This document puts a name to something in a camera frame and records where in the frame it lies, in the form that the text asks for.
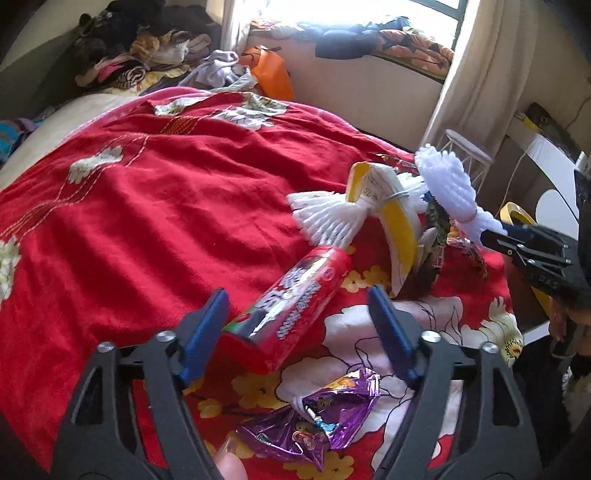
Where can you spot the white foam fruit net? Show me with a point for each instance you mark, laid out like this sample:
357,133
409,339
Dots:
323,217
445,180

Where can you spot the red floral blanket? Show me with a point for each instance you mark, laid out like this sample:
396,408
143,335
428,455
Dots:
161,207

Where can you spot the orange bag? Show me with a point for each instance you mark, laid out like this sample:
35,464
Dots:
272,74

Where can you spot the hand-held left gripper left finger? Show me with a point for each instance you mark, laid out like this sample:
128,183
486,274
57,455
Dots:
207,332

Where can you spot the red snack wrapper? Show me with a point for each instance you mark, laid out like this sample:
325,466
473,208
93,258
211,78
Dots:
471,251

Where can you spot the cream bed sheet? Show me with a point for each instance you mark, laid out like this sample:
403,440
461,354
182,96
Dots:
55,120

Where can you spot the blue patterned cloth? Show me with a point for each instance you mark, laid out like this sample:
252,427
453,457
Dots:
9,138

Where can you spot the red snack canister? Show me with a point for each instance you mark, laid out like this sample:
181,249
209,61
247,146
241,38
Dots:
295,295

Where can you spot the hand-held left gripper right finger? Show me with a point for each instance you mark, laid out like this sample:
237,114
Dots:
390,332

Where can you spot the purple foil snack wrapper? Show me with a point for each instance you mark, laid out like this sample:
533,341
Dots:
337,401

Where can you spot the orange printed blanket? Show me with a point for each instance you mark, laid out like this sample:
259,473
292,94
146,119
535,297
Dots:
415,50

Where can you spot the yellow bin with black liner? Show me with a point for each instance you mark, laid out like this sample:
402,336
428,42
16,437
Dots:
512,210

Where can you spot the dark bag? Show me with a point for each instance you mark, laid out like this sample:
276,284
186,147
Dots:
549,122

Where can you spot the dark snack wrapper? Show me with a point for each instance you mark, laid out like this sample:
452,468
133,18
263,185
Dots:
434,258

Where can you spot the grey headboard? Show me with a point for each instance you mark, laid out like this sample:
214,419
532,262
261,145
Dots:
41,78

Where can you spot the lilac garment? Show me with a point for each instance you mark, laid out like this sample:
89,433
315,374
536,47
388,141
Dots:
217,69

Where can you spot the white chair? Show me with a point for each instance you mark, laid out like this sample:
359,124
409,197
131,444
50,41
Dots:
556,203

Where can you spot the pile of clothes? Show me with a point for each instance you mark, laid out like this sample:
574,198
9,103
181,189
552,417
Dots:
138,46

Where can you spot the short cream curtain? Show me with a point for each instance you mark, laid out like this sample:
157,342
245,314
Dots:
235,23

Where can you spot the long cream curtain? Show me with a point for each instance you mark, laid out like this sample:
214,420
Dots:
480,69

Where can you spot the white desk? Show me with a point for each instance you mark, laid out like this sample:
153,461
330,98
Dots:
549,161

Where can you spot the yellow white wrapped packet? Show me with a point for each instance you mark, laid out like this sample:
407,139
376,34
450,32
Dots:
401,226

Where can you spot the person's left hand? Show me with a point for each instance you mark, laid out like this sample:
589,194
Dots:
231,468

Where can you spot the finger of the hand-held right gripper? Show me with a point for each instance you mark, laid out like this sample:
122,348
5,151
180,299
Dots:
535,233
517,251

